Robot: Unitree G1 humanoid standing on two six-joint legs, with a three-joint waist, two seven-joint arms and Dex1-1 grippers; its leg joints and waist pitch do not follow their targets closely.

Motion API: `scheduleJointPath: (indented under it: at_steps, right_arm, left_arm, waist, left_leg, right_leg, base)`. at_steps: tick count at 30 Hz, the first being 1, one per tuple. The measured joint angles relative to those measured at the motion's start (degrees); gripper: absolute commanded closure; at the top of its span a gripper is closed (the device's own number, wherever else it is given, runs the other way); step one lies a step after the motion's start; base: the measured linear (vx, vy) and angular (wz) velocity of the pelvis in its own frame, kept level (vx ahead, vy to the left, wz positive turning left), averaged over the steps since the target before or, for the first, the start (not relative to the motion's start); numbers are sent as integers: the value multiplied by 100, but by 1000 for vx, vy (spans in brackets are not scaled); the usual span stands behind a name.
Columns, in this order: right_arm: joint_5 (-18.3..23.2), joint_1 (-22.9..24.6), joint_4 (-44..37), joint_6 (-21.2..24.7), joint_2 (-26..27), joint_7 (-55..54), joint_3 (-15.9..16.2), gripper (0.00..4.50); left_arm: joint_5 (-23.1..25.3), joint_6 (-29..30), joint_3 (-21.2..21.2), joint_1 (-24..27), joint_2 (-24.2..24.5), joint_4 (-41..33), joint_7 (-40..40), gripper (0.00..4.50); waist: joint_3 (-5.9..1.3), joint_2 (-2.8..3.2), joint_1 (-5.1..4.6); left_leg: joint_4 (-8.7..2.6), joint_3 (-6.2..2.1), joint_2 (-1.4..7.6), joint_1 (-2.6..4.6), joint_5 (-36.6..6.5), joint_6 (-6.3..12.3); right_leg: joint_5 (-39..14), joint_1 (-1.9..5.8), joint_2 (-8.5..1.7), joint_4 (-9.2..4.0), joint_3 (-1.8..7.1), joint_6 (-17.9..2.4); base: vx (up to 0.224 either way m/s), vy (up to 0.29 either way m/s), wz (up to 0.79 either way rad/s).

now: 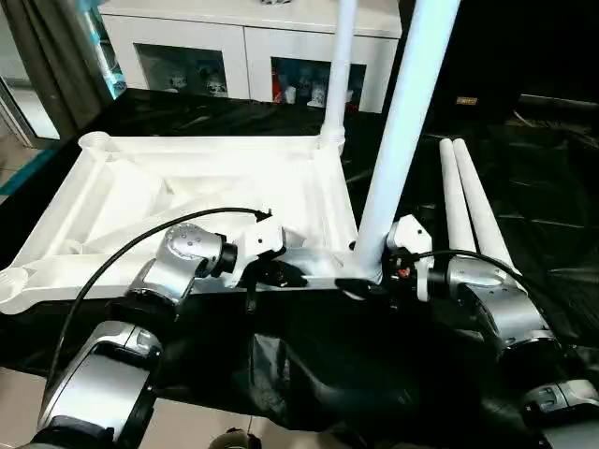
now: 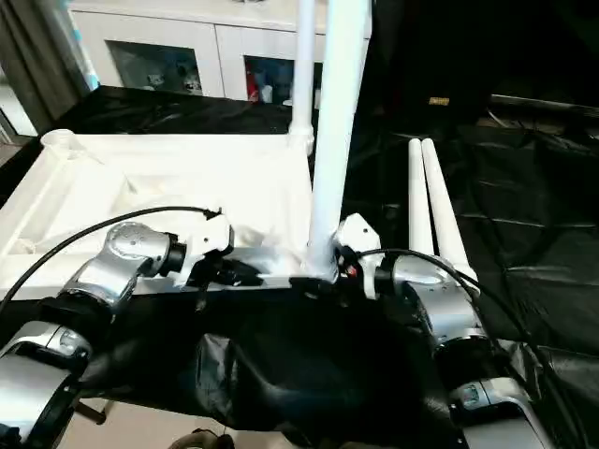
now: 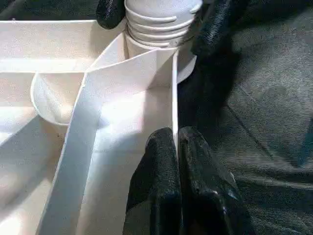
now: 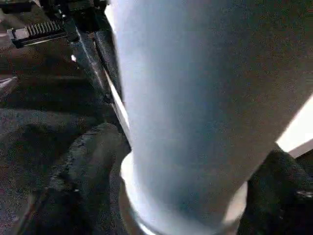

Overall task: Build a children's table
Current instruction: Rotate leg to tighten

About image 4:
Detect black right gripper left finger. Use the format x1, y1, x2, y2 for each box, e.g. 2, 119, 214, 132
31, 122, 132, 235

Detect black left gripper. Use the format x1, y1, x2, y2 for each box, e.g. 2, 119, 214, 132
0, 0, 123, 106

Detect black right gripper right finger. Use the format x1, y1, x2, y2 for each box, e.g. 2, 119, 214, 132
234, 143, 313, 235

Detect white plastic table leg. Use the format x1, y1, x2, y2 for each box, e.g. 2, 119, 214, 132
107, 0, 313, 235

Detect black work mat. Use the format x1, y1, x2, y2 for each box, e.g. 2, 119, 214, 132
0, 14, 313, 235

